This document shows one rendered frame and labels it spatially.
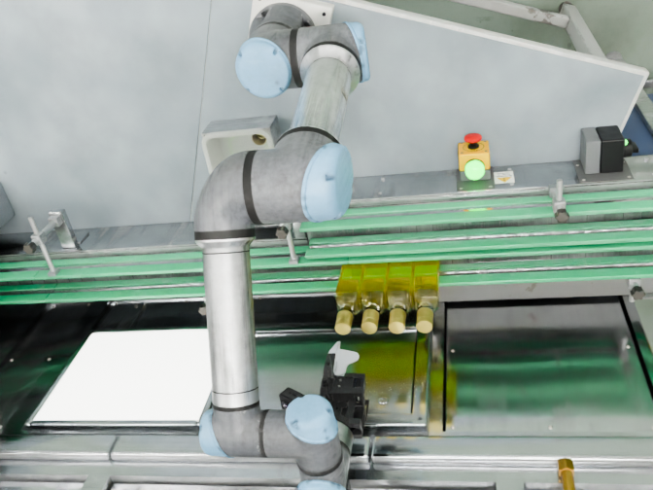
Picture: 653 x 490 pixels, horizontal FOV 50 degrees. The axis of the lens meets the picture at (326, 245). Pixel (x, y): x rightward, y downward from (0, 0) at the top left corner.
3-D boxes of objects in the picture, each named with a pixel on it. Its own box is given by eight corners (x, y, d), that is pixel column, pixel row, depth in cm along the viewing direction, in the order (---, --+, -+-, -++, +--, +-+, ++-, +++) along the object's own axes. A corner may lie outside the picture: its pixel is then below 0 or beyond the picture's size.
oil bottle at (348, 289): (348, 266, 173) (335, 320, 155) (344, 247, 170) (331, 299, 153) (370, 265, 172) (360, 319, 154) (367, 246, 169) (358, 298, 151)
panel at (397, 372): (92, 337, 186) (27, 434, 158) (88, 329, 184) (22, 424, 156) (431, 328, 167) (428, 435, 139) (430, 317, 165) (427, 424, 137)
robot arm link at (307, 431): (257, 427, 105) (270, 475, 111) (329, 427, 103) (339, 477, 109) (268, 390, 112) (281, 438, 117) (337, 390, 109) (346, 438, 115)
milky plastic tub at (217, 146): (229, 200, 183) (221, 217, 176) (209, 121, 172) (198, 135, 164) (293, 195, 179) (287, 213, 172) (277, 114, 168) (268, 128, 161)
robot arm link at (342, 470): (338, 486, 107) (346, 522, 111) (348, 433, 116) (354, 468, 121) (289, 485, 109) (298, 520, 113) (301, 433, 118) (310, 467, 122)
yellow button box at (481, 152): (460, 167, 169) (460, 182, 163) (458, 139, 165) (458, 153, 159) (489, 165, 167) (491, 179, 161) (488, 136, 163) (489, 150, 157)
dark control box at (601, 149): (579, 158, 163) (585, 175, 156) (580, 126, 159) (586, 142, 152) (616, 156, 161) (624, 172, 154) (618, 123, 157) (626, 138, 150)
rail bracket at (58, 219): (76, 239, 194) (35, 286, 175) (53, 186, 185) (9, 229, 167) (91, 238, 193) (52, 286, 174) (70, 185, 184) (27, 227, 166)
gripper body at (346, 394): (369, 400, 134) (363, 447, 124) (326, 400, 136) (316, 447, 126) (365, 369, 130) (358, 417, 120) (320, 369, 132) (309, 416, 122)
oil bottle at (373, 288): (370, 265, 172) (360, 319, 154) (367, 246, 169) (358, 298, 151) (393, 264, 171) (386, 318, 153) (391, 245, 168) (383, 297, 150)
